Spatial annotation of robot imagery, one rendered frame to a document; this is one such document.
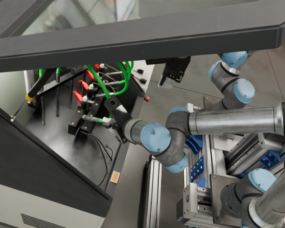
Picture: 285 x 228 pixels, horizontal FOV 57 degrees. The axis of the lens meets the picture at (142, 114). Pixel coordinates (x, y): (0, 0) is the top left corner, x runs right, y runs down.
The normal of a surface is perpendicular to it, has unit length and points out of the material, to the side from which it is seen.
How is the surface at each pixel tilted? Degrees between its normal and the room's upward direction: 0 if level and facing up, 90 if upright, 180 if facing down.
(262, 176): 7
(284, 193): 99
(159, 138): 45
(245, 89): 7
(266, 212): 97
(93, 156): 0
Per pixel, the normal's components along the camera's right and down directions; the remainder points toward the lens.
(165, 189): 0.26, -0.60
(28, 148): -0.22, 0.73
